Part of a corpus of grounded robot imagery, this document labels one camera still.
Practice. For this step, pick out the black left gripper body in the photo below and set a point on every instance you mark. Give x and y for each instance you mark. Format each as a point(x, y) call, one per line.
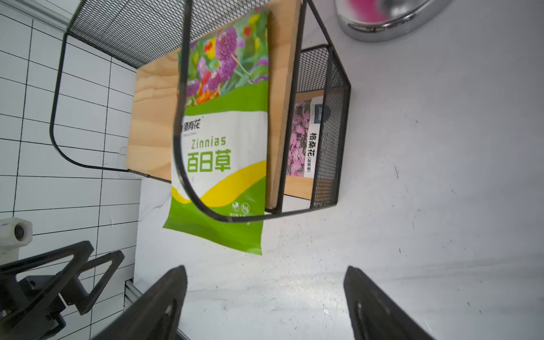
point(21, 318)

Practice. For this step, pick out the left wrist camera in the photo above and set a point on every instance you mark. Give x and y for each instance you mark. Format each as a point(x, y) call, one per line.
point(15, 234)

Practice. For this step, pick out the green zinnia seed bag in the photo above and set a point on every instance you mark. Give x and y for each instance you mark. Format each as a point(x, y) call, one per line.
point(224, 134)

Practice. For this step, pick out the purple flower seed bag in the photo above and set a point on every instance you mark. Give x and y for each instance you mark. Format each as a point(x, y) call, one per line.
point(305, 137)

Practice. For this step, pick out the black wire wooden shelf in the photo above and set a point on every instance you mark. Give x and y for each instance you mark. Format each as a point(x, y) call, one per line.
point(137, 33)

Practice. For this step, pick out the chrome glass holder stand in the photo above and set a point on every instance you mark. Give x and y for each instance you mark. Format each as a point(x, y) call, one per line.
point(374, 21)

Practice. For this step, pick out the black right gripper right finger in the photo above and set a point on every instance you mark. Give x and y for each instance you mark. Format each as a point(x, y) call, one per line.
point(373, 314)

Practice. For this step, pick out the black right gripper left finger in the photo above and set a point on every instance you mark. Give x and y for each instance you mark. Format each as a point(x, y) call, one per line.
point(154, 315)

